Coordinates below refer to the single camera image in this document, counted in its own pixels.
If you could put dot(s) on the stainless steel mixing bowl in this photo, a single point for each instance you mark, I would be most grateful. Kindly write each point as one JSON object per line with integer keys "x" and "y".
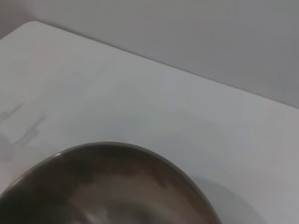
{"x": 105, "y": 186}

